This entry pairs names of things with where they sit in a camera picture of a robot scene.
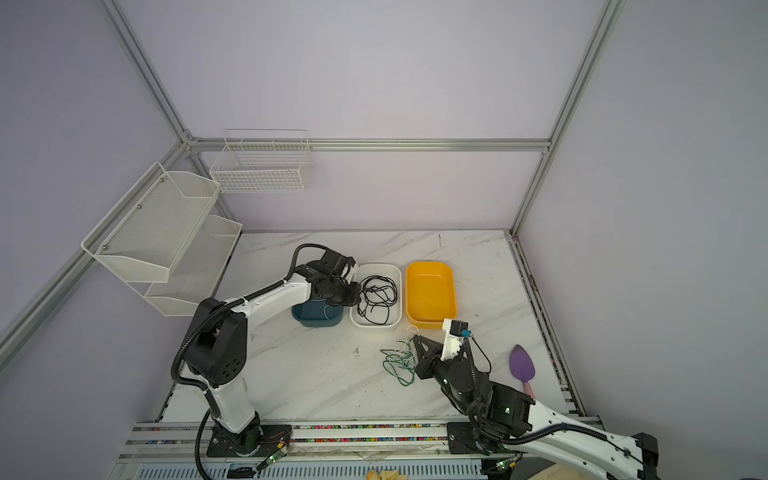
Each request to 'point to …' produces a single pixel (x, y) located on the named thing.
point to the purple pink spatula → (523, 367)
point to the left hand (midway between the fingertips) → (359, 301)
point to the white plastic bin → (392, 271)
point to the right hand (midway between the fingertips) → (410, 340)
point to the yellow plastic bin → (431, 294)
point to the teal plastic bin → (317, 313)
